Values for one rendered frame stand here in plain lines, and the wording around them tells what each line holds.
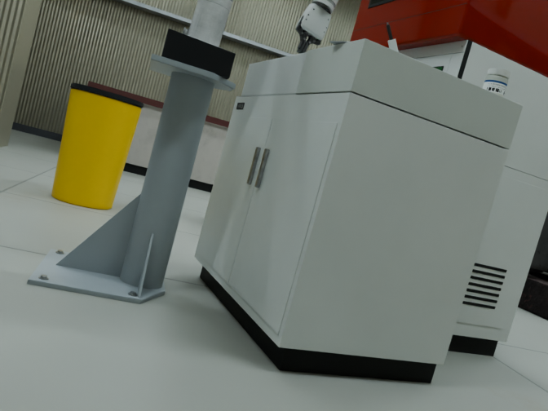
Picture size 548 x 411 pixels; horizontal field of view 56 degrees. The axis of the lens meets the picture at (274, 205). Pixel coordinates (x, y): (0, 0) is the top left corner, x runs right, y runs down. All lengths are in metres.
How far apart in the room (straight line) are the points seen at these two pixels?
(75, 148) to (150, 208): 1.60
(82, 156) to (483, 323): 2.45
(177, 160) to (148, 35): 7.86
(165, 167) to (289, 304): 0.71
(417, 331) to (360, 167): 0.58
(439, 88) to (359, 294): 0.65
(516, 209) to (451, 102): 0.89
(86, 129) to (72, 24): 6.43
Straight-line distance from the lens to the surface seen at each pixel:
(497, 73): 1.85
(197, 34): 1.94
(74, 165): 3.45
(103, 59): 9.63
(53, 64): 9.70
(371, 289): 1.59
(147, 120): 6.77
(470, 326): 2.42
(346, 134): 1.44
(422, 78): 1.58
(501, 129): 1.80
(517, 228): 2.45
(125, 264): 1.98
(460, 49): 2.17
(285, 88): 1.84
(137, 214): 1.95
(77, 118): 3.44
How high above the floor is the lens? 0.57
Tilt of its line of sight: 4 degrees down
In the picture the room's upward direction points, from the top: 15 degrees clockwise
